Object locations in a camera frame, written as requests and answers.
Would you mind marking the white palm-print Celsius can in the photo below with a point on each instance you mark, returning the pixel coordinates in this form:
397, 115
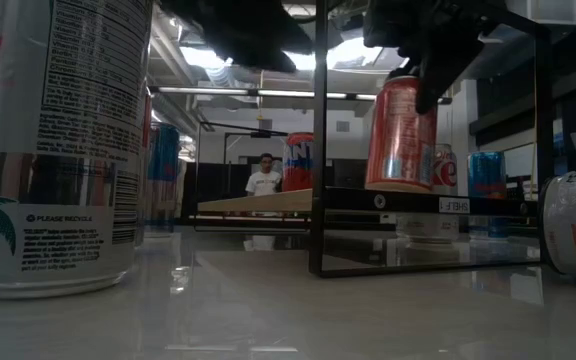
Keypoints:
68, 200

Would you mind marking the silver Diet Coke can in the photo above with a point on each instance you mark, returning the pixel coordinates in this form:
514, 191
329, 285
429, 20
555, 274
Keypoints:
445, 172

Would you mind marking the person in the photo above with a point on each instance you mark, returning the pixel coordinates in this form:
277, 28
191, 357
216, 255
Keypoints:
264, 182

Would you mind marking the blue silver Red Bull can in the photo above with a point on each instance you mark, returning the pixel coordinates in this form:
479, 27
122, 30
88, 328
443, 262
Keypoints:
164, 170

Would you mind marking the bright ceiling light panel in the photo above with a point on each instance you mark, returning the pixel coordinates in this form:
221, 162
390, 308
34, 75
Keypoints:
203, 57

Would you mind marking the long ceiling tube light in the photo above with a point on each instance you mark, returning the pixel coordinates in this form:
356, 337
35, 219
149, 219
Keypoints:
208, 91

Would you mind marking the wooden shelf black metal frame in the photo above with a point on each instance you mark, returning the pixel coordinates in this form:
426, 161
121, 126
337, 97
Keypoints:
268, 201

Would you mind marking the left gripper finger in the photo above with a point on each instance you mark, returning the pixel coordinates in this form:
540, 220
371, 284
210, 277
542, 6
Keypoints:
268, 50

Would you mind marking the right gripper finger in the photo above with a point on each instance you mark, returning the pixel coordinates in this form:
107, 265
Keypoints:
435, 80
404, 72

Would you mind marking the silver slim beverage can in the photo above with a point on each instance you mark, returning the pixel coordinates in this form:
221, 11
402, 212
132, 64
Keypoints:
573, 225

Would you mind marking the black partition screen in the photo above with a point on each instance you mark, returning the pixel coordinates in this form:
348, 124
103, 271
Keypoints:
213, 190

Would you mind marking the white ceiling box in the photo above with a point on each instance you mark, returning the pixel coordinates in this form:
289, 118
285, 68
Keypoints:
543, 10

